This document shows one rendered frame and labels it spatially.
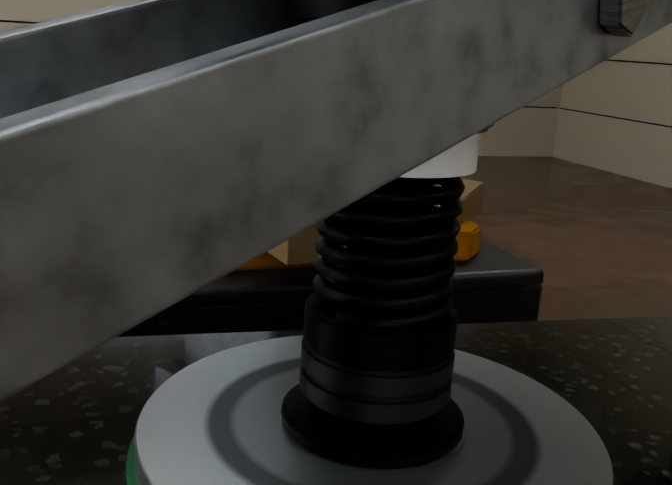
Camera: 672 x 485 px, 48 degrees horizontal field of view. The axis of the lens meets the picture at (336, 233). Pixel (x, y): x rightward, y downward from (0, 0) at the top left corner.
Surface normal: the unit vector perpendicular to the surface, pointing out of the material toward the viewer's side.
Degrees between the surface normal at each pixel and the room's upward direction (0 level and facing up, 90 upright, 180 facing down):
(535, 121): 90
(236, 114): 90
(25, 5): 90
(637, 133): 90
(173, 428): 0
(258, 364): 0
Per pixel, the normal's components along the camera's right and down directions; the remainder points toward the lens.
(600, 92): -0.93, 0.03
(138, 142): 0.74, 0.22
